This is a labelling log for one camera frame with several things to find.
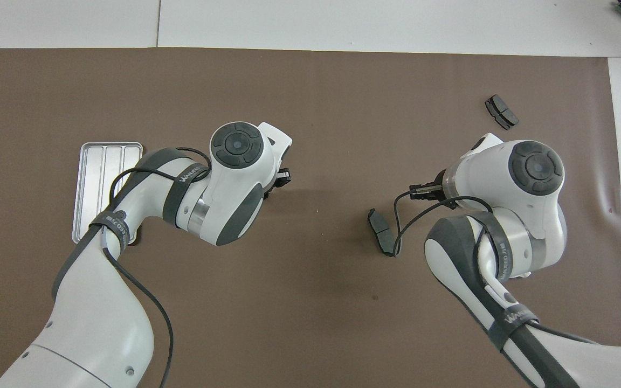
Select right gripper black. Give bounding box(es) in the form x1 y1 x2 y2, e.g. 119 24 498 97
410 170 449 204

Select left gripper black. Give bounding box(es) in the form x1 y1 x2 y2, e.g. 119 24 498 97
263 167 293 200

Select silver metal tray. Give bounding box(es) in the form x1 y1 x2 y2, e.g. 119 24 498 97
72 142 144 245

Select long grey brake pad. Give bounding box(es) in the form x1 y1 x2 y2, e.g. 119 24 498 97
368 208 396 258

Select brown table mat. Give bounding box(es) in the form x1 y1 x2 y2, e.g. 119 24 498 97
0 47 621 388

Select short grey brake pad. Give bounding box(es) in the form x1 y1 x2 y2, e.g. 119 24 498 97
485 94 520 131

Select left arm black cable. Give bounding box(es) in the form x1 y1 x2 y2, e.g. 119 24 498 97
107 147 214 388

